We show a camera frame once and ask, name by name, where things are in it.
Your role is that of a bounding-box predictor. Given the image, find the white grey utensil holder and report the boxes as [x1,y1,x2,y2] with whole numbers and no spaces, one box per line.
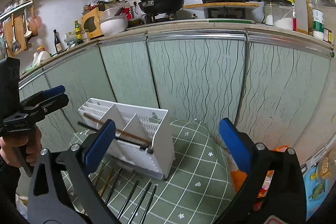
[78,98,175,180]

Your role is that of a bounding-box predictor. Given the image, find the dark soy sauce bottle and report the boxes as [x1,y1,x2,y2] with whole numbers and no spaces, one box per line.
[54,29,63,53]

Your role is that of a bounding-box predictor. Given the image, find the yellow microwave oven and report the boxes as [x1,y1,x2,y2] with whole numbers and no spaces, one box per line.
[81,7,103,40]

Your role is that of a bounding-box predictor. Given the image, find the white squeeze bottle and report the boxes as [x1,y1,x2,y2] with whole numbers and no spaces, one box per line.
[294,0,308,34]

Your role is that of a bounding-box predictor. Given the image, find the blue plastic container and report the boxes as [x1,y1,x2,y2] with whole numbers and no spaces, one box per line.
[303,165,335,221]

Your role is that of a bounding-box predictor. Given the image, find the person's left hand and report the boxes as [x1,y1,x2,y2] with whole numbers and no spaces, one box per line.
[1,126,42,168]

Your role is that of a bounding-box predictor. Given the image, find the clear salt container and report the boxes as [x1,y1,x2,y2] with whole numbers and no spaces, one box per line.
[271,0,293,31]

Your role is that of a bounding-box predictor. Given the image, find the wooden chopstick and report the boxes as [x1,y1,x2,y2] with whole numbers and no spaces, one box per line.
[98,170,113,197]
[83,113,152,145]
[93,163,106,188]

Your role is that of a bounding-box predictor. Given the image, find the white bowl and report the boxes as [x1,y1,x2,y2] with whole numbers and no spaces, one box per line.
[100,15,128,36]

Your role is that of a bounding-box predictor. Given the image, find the hanging wooden board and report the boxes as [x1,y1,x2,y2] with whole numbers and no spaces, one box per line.
[3,15,27,57]

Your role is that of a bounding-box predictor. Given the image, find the wooden cutting board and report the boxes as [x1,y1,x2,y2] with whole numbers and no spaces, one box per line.
[183,2,260,10]

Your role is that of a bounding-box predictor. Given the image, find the black frying pan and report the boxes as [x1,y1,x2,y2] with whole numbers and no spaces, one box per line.
[138,0,185,15]

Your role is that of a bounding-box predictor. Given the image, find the hanging metal ladle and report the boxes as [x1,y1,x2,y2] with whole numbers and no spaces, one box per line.
[11,14,21,53]

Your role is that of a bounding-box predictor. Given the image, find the green label bottle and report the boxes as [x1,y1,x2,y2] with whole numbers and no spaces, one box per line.
[311,0,324,40]

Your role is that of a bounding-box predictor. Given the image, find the green glass bottle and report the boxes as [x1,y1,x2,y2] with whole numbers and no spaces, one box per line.
[74,20,83,44]

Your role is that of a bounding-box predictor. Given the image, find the orange bag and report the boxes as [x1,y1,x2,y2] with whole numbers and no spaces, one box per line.
[229,144,289,212]

